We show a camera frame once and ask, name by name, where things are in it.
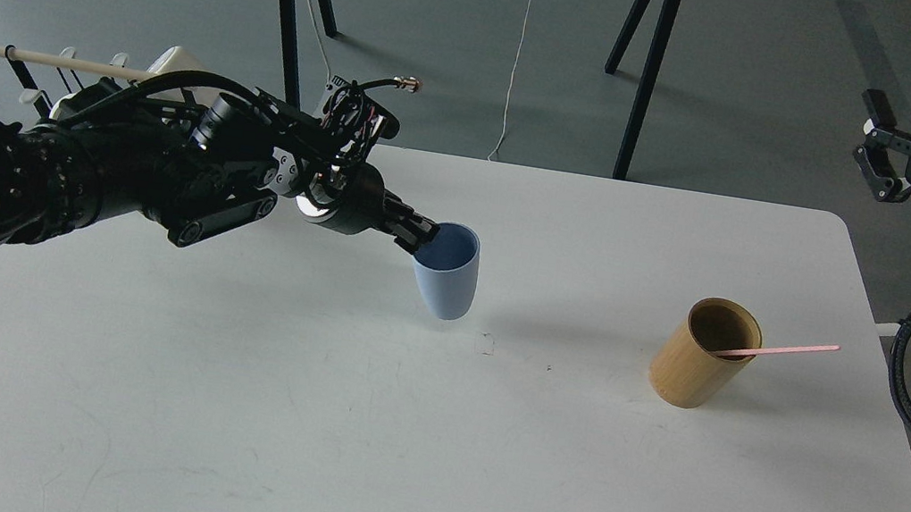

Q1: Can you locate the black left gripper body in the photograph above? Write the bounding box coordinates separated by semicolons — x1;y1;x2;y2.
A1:
295;163;409;235

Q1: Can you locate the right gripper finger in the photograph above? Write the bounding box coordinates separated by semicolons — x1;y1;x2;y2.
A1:
852;88;911;204

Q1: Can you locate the blue plastic cup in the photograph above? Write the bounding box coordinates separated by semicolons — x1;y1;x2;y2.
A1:
413;222;481;321

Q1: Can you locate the pink chopstick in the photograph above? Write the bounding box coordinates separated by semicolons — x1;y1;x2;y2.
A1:
710;344;841;358

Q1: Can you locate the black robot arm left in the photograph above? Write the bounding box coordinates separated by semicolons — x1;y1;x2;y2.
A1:
0;46;441;254

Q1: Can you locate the bamboo cylinder holder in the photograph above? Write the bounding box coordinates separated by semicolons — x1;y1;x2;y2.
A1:
648;298;764;409

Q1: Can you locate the wooden rack dowel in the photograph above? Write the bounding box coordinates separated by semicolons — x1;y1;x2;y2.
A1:
0;46;156;81

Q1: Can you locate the white hanging cable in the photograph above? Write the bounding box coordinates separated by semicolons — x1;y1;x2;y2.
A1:
486;0;538;165

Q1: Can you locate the black wire cup rack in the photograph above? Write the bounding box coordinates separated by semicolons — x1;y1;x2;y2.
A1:
4;51;86;118

